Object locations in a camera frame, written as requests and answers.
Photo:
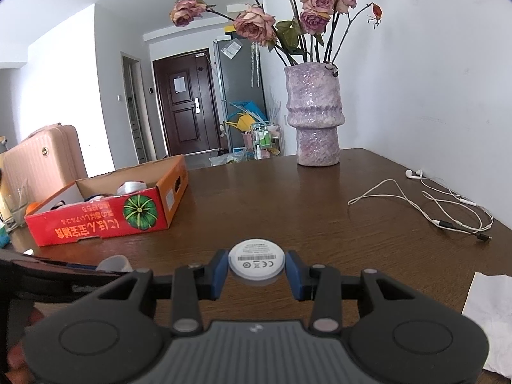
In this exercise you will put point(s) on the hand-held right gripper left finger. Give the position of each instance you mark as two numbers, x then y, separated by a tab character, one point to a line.
219	276

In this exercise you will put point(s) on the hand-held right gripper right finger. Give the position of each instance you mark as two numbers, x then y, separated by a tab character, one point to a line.
294	276

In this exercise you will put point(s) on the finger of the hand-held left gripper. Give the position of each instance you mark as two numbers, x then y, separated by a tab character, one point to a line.
60	268

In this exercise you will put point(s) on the white round disc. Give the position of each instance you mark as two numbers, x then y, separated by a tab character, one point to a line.
256	262

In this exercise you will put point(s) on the red cardboard box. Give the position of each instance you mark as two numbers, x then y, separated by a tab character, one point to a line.
100	224

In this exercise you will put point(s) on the person's left hand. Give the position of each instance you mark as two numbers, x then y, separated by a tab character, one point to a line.
18	359

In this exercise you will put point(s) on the blue tissue pack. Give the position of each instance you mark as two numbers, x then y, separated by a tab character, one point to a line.
3	236

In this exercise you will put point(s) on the orange fruit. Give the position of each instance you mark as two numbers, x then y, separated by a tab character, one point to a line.
32	207

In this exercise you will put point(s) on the clear drinking glass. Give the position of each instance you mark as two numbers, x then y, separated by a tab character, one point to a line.
18	212

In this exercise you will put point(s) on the pink ribbed suitcase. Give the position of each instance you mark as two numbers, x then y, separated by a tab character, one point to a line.
48	160

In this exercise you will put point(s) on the plastic bag with greens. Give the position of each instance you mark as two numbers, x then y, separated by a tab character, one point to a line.
226	159

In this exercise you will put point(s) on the metal rolling cart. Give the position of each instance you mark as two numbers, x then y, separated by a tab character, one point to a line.
266	140

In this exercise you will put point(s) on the pink textured vase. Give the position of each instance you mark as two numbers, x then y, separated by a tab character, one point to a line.
314	128

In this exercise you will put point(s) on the dark brown door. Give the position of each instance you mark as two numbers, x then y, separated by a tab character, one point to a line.
188	128

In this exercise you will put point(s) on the yellow plastic watering can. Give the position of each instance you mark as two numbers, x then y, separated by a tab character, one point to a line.
242	123

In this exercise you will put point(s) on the purple dried grass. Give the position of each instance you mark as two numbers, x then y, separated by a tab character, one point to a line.
275	110

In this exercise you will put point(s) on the blue folding rack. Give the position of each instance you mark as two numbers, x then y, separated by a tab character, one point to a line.
252	108

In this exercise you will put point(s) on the grey refrigerator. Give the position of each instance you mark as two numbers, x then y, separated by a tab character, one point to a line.
238	84

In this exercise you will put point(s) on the white paper notice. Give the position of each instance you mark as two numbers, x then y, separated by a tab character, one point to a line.
179	84

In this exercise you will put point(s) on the white tissue paper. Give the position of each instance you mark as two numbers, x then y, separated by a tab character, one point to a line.
492	320

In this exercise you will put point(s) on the white folded umbrella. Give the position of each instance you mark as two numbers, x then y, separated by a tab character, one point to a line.
255	66

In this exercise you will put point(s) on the clear document pouch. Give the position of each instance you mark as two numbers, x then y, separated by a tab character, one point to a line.
231	49

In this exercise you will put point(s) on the yellow and black box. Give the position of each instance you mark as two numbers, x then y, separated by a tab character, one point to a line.
230	28

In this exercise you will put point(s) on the dried pink rose bouquet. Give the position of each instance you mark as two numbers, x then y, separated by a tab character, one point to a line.
256	24

